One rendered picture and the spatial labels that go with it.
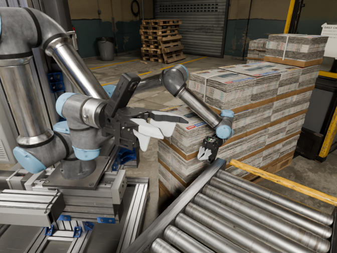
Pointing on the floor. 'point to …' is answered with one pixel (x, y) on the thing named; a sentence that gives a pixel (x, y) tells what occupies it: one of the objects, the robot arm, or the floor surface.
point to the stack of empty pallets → (153, 38)
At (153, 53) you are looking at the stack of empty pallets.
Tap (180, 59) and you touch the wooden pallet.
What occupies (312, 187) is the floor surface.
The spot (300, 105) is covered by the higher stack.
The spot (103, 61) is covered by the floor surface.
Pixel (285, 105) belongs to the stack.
